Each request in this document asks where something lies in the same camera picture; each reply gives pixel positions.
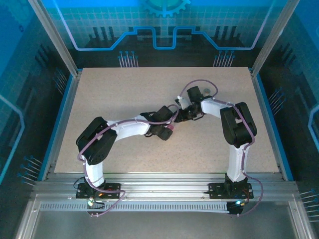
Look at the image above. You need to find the blue table edge strip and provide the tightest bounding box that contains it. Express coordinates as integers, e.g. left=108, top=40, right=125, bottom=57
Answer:
left=256, top=73, right=295, bottom=182
left=37, top=73, right=77, bottom=182

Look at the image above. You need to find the grey metal shelf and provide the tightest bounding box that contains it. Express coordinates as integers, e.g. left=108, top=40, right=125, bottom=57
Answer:
left=14, top=194, right=315, bottom=239

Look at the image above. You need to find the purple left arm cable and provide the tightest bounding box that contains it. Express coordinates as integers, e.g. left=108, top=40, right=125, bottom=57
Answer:
left=77, top=104, right=180, bottom=218

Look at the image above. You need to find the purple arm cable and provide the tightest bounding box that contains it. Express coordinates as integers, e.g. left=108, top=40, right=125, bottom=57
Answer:
left=77, top=104, right=180, bottom=218
left=177, top=79, right=264, bottom=218

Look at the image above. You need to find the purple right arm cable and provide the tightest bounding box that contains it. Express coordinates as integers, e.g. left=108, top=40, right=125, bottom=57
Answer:
left=177, top=79, right=264, bottom=218

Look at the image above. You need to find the aluminium front rail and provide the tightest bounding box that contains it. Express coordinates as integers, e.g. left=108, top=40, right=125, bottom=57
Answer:
left=32, top=172, right=299, bottom=203

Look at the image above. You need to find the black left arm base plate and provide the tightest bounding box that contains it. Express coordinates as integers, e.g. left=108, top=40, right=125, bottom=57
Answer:
left=75, top=182, right=122, bottom=200

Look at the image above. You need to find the slotted grey cable duct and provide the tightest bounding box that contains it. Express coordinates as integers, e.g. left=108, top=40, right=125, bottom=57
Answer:
left=39, top=202, right=231, bottom=213

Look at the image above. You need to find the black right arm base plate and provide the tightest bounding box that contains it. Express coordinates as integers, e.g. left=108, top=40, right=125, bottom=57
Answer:
left=207, top=183, right=254, bottom=200

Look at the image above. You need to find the aluminium frame post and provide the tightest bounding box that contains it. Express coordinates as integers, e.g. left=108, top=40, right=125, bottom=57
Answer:
left=27, top=0, right=83, bottom=77
left=250, top=0, right=301, bottom=77

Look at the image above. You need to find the aluminium side rail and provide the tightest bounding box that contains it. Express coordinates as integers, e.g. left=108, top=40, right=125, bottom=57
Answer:
left=41, top=71, right=83, bottom=181

